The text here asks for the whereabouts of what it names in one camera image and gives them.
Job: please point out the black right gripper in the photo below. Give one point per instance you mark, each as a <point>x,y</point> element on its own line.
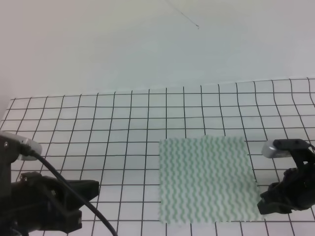
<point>296,191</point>

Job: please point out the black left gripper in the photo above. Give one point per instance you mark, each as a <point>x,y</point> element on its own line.
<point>42,203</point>

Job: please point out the green white wavy striped towel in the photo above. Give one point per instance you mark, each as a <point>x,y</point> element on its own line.
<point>206,180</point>

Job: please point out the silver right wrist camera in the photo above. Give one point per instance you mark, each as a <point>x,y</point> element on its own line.
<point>281,148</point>

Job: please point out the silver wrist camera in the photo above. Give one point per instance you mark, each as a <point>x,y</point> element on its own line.
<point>281,148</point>
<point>26,146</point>

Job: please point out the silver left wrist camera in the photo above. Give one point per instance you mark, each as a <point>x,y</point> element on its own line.
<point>26,146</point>

